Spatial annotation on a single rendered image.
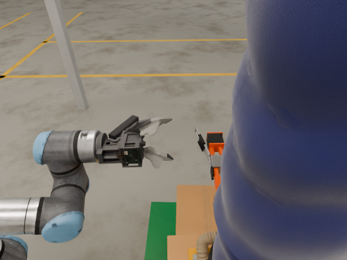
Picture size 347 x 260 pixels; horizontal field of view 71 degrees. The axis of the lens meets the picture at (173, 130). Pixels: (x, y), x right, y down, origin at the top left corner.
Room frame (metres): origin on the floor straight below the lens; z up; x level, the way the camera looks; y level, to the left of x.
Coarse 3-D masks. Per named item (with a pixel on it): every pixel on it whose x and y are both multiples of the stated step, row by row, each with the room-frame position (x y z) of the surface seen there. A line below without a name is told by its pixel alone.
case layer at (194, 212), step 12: (180, 192) 1.08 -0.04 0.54; (192, 192) 1.08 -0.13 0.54; (204, 192) 1.08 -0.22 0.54; (180, 204) 0.98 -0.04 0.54; (192, 204) 0.98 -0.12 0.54; (204, 204) 0.98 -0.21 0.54; (180, 216) 0.89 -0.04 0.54; (192, 216) 0.89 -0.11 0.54; (204, 216) 0.89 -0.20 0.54; (180, 228) 0.81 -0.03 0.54; (192, 228) 0.81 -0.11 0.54; (204, 228) 0.80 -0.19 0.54; (216, 228) 0.80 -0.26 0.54
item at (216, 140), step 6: (210, 132) 0.88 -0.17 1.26; (216, 132) 0.88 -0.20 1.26; (222, 132) 0.87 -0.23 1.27; (210, 138) 0.83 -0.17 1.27; (216, 138) 0.83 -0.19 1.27; (222, 138) 0.83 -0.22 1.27; (210, 144) 0.79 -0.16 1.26; (216, 144) 0.79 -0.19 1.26; (222, 144) 0.79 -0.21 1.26; (216, 150) 0.79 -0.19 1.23
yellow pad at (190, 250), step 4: (188, 248) 0.40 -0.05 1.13; (192, 248) 0.40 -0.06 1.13; (208, 248) 0.40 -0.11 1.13; (188, 252) 0.39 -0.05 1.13; (192, 252) 0.39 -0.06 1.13; (196, 252) 0.39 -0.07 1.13; (208, 252) 0.39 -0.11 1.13; (188, 256) 0.38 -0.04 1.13; (192, 256) 0.37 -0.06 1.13; (196, 256) 0.37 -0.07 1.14
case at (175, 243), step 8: (168, 240) 0.53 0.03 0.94; (176, 240) 0.53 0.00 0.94; (184, 240) 0.52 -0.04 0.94; (192, 240) 0.52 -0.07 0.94; (168, 248) 0.49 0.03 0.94; (176, 248) 0.49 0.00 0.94; (184, 248) 0.49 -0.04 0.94; (168, 256) 0.46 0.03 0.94; (176, 256) 0.46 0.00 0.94; (184, 256) 0.46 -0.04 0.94
